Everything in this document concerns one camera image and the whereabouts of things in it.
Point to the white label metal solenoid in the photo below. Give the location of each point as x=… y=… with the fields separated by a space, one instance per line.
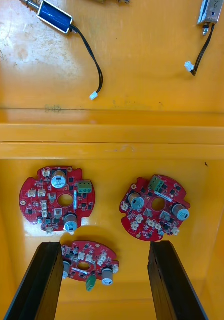
x=211 y=12

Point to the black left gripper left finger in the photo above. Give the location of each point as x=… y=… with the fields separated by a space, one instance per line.
x=39 y=287

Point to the yellow-orange plastic bin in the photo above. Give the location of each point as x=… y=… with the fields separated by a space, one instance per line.
x=111 y=175
x=141 y=75

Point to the round red circuit board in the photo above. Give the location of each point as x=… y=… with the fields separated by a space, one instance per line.
x=34 y=195
x=106 y=250
x=131 y=222

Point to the blue label metal solenoid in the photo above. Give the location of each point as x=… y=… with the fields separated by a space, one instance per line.
x=54 y=16

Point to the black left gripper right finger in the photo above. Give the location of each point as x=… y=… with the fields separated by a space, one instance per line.
x=171 y=287

